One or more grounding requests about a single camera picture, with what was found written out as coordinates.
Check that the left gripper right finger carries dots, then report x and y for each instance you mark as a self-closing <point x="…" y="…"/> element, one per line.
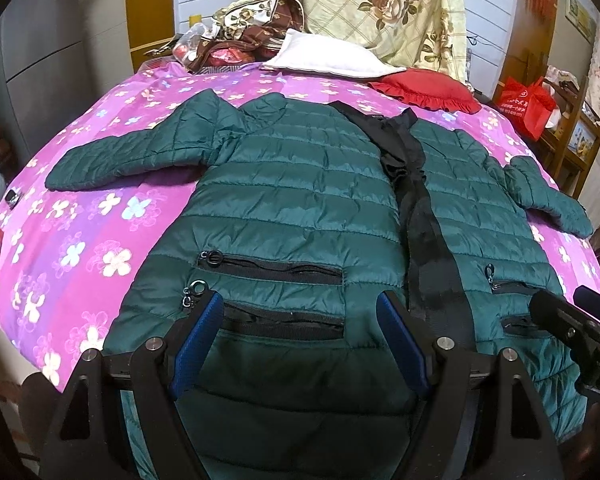
<point x="481" y="416"/>

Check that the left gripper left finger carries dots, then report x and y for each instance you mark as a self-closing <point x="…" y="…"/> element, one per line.
<point x="87" y="438"/>

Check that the dark green puffer jacket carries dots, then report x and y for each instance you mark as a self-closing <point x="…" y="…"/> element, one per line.
<point x="303" y="215"/>

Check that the pink floral bed sheet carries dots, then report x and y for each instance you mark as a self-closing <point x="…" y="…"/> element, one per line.
<point x="67" y="259"/>

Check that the wooden shelf rack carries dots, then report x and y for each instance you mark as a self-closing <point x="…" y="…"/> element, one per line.
<point x="567" y="153"/>

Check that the red shopping bag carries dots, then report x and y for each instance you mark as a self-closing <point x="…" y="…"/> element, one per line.
<point x="528" y="108"/>

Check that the red ruffled cushion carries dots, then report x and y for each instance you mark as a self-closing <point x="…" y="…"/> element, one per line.
<point x="428" y="90"/>

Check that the cream floral quilt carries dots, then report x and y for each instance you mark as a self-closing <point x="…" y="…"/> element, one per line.
<point x="427" y="34"/>

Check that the grey refrigerator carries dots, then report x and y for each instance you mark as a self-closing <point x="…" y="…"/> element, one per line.
<point x="45" y="83"/>

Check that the white pillow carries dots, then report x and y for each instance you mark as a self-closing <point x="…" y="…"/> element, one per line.
<point x="318" y="54"/>

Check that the brown floral bedding pile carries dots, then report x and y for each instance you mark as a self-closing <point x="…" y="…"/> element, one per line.
<point x="244" y="30"/>

